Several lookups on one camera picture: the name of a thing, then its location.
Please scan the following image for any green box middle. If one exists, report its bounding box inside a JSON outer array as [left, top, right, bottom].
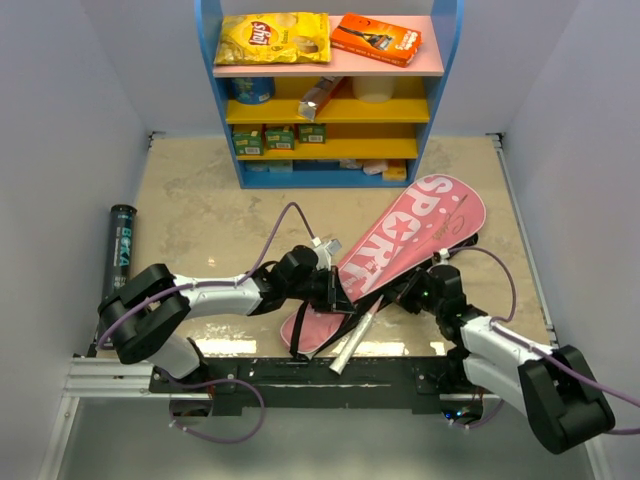
[[265, 125, 295, 150]]

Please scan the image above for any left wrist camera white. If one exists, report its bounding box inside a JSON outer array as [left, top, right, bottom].
[[311, 237, 342, 270]]

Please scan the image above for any yellow soap packet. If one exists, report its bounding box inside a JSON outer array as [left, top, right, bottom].
[[382, 164, 407, 182]]

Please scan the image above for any silver orange carton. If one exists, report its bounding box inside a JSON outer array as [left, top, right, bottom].
[[297, 76, 346, 122]]

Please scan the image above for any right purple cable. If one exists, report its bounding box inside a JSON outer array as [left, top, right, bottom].
[[439, 245, 640, 436]]

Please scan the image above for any blue shelf unit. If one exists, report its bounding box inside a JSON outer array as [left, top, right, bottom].
[[194, 1, 463, 188]]

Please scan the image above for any white cup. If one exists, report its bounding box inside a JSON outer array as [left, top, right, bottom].
[[352, 76, 396, 104]]

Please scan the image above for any pink soap packet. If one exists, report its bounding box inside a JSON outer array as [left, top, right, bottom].
[[362, 159, 389, 176]]

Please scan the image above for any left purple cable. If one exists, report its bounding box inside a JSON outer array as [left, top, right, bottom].
[[95, 201, 321, 351]]

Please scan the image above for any yellow Lays chips bag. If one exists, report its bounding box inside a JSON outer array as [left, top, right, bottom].
[[214, 12, 331, 66]]

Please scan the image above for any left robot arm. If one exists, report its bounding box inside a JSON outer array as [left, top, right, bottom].
[[97, 242, 355, 392]]

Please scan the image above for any green box right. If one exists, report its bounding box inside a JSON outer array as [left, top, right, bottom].
[[297, 123, 327, 144]]

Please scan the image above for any green box left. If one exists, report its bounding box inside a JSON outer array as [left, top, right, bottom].
[[232, 126, 264, 156]]

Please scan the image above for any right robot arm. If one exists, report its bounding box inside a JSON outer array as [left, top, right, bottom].
[[394, 265, 616, 454]]

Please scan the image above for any black shuttlecock tube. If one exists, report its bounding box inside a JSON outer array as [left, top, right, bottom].
[[102, 204, 137, 298]]

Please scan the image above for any blue round can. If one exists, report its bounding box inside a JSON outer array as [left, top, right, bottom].
[[230, 77, 275, 105]]

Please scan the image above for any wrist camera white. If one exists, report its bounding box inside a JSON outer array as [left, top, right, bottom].
[[432, 248, 451, 266], [311, 237, 342, 270]]

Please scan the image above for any purple cable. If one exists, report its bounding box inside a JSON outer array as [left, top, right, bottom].
[[439, 245, 640, 436], [95, 201, 321, 351]]

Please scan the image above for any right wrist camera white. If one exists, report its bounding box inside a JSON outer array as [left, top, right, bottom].
[[432, 248, 451, 266]]

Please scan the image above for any orange razor box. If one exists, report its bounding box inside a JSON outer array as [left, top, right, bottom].
[[329, 13, 422, 67]]

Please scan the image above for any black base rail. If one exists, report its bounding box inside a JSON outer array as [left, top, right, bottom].
[[150, 356, 492, 423]]

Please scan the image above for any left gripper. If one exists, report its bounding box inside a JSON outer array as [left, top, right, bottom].
[[285, 266, 356, 314]]

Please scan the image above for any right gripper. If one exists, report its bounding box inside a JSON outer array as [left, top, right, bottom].
[[381, 267, 444, 317]]

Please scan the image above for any green box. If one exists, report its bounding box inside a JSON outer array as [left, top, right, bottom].
[[232, 126, 264, 156], [265, 125, 295, 150], [297, 123, 327, 144]]

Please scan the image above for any pink racket bag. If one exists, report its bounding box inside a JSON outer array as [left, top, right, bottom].
[[280, 174, 487, 358]]

